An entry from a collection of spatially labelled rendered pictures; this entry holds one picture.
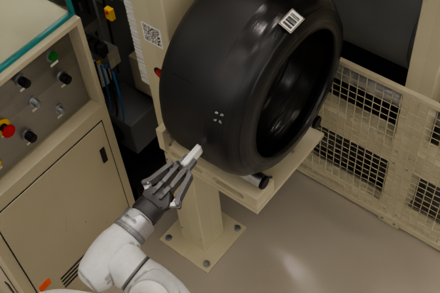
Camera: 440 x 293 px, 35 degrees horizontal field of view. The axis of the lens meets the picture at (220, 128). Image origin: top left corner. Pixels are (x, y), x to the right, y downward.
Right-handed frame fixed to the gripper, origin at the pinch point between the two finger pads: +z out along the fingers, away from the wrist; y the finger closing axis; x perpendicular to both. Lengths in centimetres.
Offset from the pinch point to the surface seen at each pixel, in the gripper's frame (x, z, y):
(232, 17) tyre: -26.4, 27.1, 2.4
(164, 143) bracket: 25.6, 8.0, 24.1
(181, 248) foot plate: 114, 2, 36
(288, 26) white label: -25.0, 32.6, -10.4
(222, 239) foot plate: 116, 16, 25
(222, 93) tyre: -18.4, 11.5, -4.8
